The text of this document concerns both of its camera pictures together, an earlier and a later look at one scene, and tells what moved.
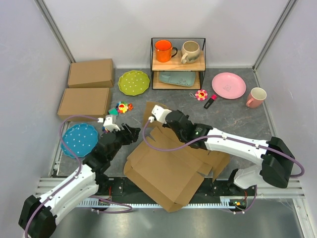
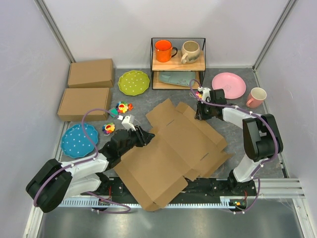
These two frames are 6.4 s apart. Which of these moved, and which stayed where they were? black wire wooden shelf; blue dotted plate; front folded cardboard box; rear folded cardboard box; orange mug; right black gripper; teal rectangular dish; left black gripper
Moved: right black gripper; left black gripper
Stayed: teal rectangular dish; rear folded cardboard box; orange mug; front folded cardboard box; blue dotted plate; black wire wooden shelf
